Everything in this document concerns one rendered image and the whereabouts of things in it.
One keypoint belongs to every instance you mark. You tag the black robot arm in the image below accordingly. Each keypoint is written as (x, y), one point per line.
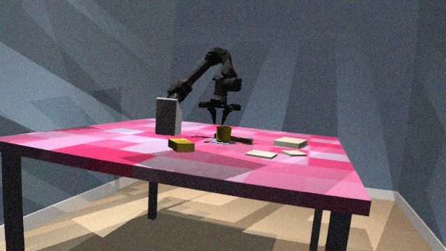
(229, 82)

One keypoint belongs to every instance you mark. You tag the tan flat bar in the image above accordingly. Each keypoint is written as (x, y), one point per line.
(239, 139)

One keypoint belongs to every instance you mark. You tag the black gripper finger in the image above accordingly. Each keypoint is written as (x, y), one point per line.
(213, 114)
(225, 114)

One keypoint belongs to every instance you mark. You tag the yellow rectangular block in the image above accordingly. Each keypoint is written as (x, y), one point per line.
(181, 144)

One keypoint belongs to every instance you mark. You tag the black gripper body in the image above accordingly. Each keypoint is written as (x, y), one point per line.
(226, 107)

